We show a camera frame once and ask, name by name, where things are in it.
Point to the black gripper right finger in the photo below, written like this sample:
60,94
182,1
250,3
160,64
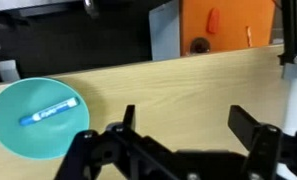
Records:
254,140

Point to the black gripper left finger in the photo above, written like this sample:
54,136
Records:
98,150

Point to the blue white dry-erase marker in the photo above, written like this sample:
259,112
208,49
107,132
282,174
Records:
49,111

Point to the teal plastic bowl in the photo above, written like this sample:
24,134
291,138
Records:
28,140

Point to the dark round knob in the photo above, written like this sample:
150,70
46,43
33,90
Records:
199,45

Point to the black vertical stand pole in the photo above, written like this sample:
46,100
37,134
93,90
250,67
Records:
289,30

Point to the orange box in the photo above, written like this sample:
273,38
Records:
231,23

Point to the pale grey-blue panel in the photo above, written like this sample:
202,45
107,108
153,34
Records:
164,33

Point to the small grey bracket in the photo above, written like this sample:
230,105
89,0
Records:
8,70

